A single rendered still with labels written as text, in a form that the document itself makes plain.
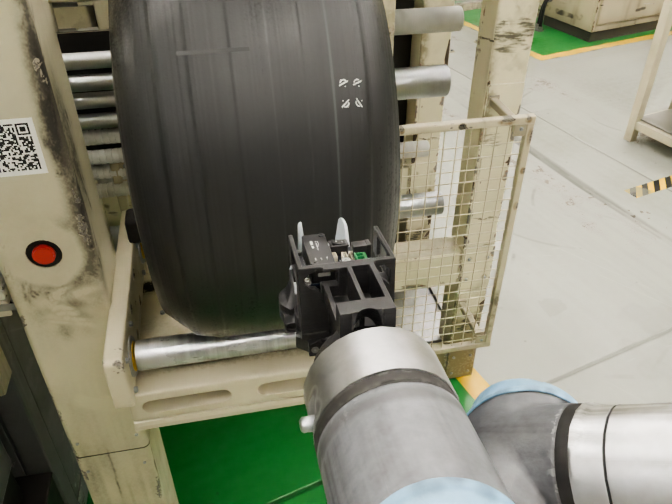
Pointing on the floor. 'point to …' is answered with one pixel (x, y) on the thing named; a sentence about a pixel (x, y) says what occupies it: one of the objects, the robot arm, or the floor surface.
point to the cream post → (67, 267)
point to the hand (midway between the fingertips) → (316, 255)
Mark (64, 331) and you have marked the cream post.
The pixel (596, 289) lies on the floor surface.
